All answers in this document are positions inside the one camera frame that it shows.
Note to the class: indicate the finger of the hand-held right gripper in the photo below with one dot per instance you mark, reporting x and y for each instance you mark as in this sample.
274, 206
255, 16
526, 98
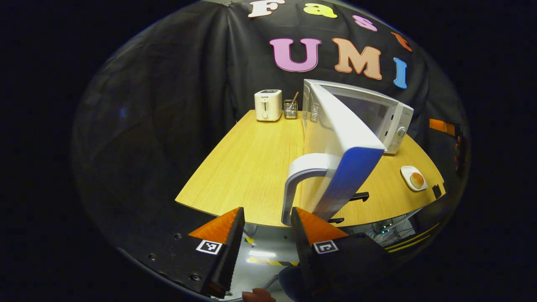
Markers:
440, 126

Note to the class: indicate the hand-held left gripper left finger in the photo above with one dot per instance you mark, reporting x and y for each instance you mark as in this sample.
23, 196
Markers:
230, 251

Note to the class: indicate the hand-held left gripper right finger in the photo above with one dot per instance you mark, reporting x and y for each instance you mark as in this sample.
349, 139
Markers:
304, 256

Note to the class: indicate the round orange bun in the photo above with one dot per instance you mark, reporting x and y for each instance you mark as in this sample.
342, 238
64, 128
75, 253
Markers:
417, 180

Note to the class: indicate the white microwave oven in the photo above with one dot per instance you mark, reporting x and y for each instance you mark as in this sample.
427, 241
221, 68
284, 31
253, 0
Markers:
335, 134

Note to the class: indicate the person's dark trouser leg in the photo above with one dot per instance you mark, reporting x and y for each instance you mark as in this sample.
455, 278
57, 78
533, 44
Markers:
289, 281

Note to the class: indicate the black table clamp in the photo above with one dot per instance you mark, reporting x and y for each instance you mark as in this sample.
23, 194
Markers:
358, 196
336, 220
436, 191

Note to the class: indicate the white square plate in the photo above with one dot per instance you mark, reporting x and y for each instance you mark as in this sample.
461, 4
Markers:
406, 173

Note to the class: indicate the black backdrop cloth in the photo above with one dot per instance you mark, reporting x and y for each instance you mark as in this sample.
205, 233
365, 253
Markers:
168, 126

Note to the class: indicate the clear glass holder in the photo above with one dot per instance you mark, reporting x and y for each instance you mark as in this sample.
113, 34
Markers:
290, 111

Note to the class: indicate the wooden stick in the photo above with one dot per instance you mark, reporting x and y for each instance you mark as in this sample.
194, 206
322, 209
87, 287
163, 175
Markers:
295, 97

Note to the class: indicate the white toaster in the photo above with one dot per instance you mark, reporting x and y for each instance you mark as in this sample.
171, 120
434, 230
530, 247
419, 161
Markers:
267, 107

